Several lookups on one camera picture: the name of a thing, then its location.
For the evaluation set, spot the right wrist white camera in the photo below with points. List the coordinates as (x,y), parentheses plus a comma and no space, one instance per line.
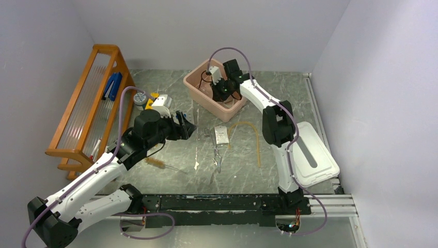
(215,74)

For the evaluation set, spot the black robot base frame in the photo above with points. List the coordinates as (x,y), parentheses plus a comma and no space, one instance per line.
(219,209)

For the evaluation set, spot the black ring stand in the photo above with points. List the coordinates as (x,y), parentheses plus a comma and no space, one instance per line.
(204,83)

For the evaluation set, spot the clear acrylic tube rack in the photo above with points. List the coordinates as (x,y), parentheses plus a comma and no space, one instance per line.
(189,116)

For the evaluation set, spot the white plastic lid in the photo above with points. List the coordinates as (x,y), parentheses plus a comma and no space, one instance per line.
(312,161)

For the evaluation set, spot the yellow test tube rack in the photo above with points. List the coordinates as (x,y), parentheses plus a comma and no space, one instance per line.
(151,100)

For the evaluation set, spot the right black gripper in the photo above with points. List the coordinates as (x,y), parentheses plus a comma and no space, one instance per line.
(218,96)

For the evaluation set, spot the red tipped glass thermometer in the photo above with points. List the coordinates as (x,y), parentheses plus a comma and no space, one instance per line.
(95,149)

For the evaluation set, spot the pink plastic bin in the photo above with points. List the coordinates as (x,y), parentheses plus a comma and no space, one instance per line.
(223,111)

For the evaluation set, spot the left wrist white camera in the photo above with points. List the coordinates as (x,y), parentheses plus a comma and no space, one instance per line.
(162,104)

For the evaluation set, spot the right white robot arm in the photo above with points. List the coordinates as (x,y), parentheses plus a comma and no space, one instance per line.
(279,129)

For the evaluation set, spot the white powder zip bag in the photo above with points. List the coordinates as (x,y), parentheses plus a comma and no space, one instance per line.
(221,135)

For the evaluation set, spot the wooden drying rack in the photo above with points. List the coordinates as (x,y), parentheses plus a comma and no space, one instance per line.
(88,118)

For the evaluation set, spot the metal crucible tongs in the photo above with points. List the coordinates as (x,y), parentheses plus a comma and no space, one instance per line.
(216,157)

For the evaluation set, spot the blue clamp on rack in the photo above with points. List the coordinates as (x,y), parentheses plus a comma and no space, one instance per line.
(112,86)

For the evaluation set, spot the brown test tube brush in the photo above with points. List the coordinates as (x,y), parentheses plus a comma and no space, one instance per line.
(160,164)

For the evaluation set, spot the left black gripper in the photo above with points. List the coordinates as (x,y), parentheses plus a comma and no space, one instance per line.
(178,132)

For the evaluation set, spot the wrist white camera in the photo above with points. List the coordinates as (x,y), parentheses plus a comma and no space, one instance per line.
(215,74)
(162,104)

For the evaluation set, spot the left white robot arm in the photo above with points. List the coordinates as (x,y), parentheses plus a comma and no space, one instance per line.
(59,218)

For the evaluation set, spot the white clay triangle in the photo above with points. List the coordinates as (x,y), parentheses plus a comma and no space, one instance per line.
(235,100)

